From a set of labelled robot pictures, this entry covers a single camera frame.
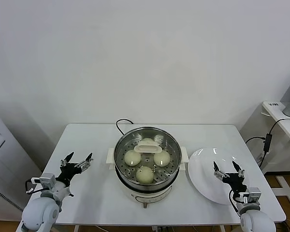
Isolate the stainless steel steamer basket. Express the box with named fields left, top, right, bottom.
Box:
left=114, top=126, right=183, bottom=190

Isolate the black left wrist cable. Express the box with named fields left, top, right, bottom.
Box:
left=25, top=180, right=43, bottom=194

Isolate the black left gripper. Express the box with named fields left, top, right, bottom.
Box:
left=57, top=152, right=93, bottom=188

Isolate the black adapter cable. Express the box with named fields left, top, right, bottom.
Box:
left=245, top=117, right=290, bottom=170

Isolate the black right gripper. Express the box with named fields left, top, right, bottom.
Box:
left=214, top=161, right=248, bottom=194

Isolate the white cabinet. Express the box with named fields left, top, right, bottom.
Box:
left=0, top=106, right=43, bottom=222

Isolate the white round plate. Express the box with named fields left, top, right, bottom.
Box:
left=188, top=147, right=251, bottom=205

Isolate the glass lid with cream handle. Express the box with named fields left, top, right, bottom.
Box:
left=115, top=127, right=183, bottom=188

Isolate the white electric cooker base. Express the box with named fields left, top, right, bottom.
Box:
left=106, top=146, right=188, bottom=209

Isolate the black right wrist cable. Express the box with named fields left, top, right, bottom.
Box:
left=228, top=189, right=241, bottom=213

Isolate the black cooker power cord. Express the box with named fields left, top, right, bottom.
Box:
left=115, top=118, right=134, bottom=136

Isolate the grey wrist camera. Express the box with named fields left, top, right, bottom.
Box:
left=239, top=187, right=261, bottom=205
left=30, top=173, right=56, bottom=191

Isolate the black power adapter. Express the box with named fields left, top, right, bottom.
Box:
left=263, top=133, right=273, bottom=153

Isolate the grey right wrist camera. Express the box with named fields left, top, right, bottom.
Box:
left=239, top=187, right=261, bottom=205

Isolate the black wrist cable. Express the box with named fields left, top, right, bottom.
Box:
left=25, top=180, right=43, bottom=194
left=228, top=189, right=241, bottom=213

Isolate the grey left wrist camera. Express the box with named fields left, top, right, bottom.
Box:
left=30, top=173, right=56, bottom=191

